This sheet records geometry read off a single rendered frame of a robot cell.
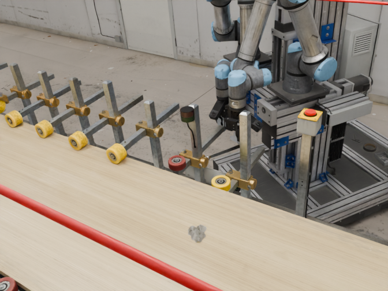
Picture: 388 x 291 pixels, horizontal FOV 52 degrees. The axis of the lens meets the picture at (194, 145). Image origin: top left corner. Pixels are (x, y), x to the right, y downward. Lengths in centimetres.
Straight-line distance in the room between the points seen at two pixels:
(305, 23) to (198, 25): 326
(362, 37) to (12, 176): 189
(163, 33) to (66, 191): 381
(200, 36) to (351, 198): 298
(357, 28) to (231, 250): 143
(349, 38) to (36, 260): 182
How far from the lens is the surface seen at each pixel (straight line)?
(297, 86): 203
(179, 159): 181
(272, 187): 272
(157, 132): 192
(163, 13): 524
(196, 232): 144
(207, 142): 198
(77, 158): 196
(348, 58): 237
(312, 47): 182
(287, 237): 145
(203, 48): 499
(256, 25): 178
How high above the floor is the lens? 196
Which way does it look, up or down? 34 degrees down
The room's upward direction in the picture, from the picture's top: 5 degrees counter-clockwise
